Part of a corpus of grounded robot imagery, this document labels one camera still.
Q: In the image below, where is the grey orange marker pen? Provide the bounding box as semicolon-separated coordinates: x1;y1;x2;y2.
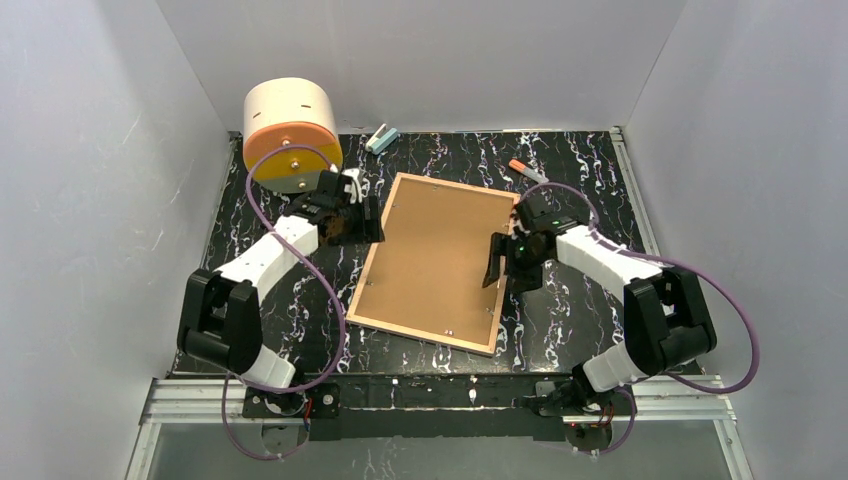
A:
508;158;548;184

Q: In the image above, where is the purple cable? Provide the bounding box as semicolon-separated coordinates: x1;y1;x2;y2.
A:
220;145;348;462
519;182;761;458

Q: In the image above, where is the small light blue clip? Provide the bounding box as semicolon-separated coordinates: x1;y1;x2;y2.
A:
365;123;400;155

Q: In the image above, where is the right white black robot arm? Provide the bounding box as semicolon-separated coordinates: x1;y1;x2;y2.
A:
482;198;717;416

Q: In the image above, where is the round cream drawer box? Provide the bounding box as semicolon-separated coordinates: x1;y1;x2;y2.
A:
243;77;343;194

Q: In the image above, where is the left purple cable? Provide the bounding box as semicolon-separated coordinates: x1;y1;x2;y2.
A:
220;145;348;462

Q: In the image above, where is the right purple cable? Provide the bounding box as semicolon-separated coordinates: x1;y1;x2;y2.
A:
519;182;761;458

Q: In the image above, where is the white wooden picture frame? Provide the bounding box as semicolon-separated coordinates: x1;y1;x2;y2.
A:
345;172;521;358

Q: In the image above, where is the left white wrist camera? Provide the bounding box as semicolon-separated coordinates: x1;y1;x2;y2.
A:
341;168;366;204

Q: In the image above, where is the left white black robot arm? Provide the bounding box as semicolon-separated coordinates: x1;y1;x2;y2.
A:
176;168;384;394

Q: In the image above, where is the brown cardboard backing board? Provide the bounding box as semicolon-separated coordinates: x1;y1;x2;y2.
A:
352;178;515;349

